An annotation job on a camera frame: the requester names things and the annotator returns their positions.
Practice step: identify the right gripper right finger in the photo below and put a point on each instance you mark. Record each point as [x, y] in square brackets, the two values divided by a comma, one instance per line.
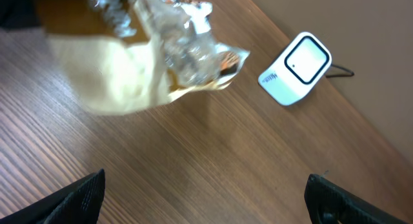
[328, 203]

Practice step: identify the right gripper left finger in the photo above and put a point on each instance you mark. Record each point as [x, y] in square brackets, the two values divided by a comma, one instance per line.
[77, 203]

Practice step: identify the brown cream snack pouch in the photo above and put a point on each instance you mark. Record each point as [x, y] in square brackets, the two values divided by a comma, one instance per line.
[125, 56]

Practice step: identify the white barcode scanner box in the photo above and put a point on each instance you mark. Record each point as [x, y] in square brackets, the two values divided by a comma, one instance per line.
[296, 70]

